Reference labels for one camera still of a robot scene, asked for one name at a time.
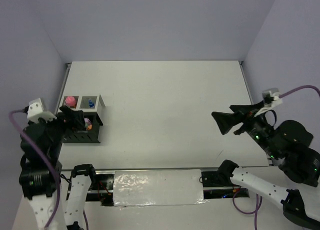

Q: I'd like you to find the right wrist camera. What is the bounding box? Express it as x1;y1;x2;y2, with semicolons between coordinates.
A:
254;88;283;117

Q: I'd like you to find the black slotted container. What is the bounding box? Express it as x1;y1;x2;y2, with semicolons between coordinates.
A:
63;112;103;144

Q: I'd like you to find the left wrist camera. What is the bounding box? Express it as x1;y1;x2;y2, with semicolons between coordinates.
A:
27;98;57;123

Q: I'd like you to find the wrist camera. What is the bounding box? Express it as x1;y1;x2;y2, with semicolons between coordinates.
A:
254;88;283;117
27;98;57;123

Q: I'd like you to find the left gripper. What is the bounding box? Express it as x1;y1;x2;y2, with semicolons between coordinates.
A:
37;104;86;157

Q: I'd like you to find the purple highlighter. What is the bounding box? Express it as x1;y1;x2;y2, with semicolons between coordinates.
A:
84;118;92;125

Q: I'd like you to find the black mounting rail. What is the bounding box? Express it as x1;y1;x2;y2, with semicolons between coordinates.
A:
86;168;249;206

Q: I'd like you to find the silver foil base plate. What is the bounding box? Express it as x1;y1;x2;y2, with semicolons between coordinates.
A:
113;169;206;206

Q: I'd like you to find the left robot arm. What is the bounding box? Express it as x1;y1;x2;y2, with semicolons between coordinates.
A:
19;102;98;229

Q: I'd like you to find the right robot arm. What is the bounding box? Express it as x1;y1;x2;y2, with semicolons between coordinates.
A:
211;102;320;229

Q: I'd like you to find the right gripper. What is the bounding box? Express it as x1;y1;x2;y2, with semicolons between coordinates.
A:
209;98;280;157

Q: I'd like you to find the white slotted container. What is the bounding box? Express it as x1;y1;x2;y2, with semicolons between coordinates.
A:
58;94;106;113

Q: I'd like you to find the pink glue stick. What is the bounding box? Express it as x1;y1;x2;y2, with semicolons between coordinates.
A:
65;96;77;108

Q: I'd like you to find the blue capped marker in container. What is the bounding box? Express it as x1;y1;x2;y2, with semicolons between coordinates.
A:
88;99;95;108

